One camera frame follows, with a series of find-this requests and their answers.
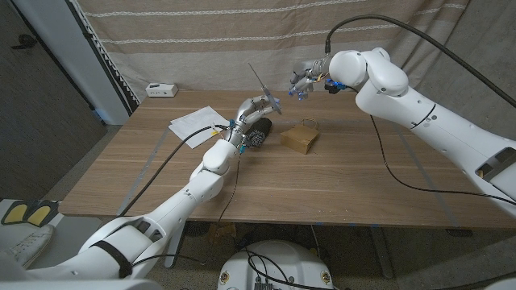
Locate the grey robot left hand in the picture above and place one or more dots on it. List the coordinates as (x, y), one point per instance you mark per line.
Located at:
(246, 114)

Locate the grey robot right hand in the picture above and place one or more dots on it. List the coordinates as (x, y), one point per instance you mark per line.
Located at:
(308, 72)

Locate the black patterned bandana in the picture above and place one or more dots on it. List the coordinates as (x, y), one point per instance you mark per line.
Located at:
(260, 131)

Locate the brown paper bag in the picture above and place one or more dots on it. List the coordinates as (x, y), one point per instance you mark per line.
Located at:
(299, 139)

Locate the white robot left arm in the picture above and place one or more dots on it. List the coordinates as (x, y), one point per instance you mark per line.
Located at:
(141, 233)

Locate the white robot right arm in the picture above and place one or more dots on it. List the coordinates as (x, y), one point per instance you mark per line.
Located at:
(423, 117)

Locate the white paper sheets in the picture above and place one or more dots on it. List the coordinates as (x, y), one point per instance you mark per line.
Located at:
(193, 123)

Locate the beige striped curtain backdrop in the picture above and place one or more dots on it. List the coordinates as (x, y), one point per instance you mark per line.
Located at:
(201, 48)

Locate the white power strip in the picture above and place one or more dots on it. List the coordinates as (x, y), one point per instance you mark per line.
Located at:
(161, 90)

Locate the brown cardboard scrap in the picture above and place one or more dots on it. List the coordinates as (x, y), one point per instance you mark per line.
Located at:
(221, 233)

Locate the black round floor object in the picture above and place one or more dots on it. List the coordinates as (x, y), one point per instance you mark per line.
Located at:
(199, 229)

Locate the white table leg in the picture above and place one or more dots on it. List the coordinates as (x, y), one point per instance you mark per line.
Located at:
(174, 249)

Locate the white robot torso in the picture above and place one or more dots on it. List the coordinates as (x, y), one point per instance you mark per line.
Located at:
(290, 262)

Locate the grey table leg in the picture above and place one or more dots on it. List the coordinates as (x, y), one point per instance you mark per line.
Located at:
(381, 253)

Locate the white sneaker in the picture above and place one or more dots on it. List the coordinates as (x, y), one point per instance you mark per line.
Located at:
(30, 245)

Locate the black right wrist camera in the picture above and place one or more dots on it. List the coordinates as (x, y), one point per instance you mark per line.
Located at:
(334, 85)

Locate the black backdrop frame bar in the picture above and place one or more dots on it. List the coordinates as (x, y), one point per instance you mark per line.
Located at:
(115, 80)

